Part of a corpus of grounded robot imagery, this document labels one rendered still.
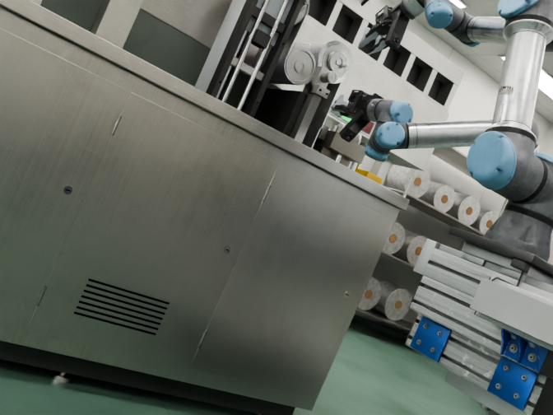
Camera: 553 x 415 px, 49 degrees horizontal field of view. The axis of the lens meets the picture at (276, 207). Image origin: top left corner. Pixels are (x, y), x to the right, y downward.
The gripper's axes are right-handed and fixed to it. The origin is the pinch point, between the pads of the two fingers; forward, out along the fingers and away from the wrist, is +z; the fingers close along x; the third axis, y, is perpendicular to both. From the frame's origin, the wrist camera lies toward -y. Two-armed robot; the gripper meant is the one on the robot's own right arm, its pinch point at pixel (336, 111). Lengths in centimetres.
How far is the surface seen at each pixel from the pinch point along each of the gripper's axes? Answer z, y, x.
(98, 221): -21, -62, 68
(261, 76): -5.9, -3.8, 35.2
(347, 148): 1.9, -9.3, -11.9
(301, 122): 1.3, -9.1, 10.7
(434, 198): 224, 27, -281
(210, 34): 38, 10, 40
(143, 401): -16, -109, 32
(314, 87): 1.2, 3.5, 11.6
